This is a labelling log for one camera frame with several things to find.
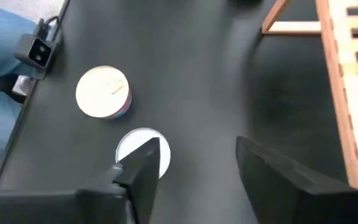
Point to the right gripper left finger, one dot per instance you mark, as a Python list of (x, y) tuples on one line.
[(141, 180)]

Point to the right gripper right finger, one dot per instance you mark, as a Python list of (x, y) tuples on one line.
[(269, 180)]

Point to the white-lid green label can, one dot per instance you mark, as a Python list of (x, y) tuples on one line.
[(135, 140)]

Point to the gold-lid blue red salmon can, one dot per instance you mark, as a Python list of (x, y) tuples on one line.
[(99, 91)]

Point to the wooden slatted shelf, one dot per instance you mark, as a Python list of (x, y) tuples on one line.
[(340, 93)]

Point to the black table-level camera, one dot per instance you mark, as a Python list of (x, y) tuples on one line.
[(37, 51)]

